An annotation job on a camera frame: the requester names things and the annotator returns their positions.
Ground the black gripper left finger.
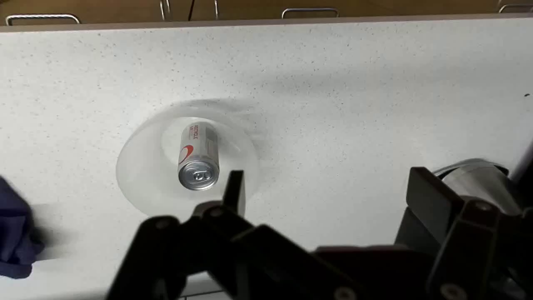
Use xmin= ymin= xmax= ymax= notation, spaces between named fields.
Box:
xmin=105 ymin=170 xmax=308 ymax=300

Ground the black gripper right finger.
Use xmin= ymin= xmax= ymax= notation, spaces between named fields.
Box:
xmin=395 ymin=167 xmax=533 ymax=300

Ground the silver red soda can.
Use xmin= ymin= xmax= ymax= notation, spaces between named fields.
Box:
xmin=178 ymin=122 xmax=220 ymax=192

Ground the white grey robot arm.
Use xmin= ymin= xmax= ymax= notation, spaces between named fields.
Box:
xmin=105 ymin=160 xmax=533 ymax=300

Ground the translucent white plastic bowl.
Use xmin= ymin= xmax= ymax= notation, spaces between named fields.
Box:
xmin=117 ymin=100 xmax=258 ymax=219

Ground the dark blue cloth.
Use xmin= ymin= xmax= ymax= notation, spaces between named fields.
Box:
xmin=0 ymin=177 xmax=43 ymax=280

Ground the silver drawer handle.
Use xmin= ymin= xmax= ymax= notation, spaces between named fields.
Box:
xmin=3 ymin=14 xmax=82 ymax=27
xmin=280 ymin=7 xmax=340 ymax=19

